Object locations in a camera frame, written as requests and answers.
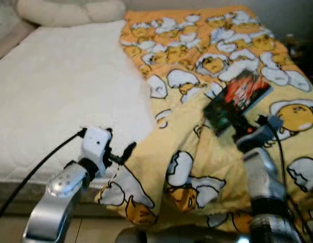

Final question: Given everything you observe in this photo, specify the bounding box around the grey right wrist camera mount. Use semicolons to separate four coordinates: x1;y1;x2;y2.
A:
236;115;284;151

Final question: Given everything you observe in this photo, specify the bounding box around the white quilted mattress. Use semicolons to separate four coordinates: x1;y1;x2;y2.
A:
0;20;157;203

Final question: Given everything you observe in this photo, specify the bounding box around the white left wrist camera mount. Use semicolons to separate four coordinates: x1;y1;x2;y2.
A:
80;127;114;170

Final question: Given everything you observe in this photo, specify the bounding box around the black bedside cabinet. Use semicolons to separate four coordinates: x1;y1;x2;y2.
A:
285;40;313;89

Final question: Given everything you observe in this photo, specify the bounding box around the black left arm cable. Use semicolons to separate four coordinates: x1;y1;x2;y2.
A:
0;129;86;228

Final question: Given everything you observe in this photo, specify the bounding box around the cream bolster pillow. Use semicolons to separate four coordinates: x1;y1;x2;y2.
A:
16;0;127;27

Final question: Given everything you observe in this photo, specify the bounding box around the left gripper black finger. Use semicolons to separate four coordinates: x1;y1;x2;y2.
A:
118;142;138;166

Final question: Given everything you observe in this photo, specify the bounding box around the dark red cover book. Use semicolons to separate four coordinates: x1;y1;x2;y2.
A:
203;70;273;136

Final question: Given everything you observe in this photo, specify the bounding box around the yellow egg cartoon blanket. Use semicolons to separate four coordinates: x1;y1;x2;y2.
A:
96;6;313;233

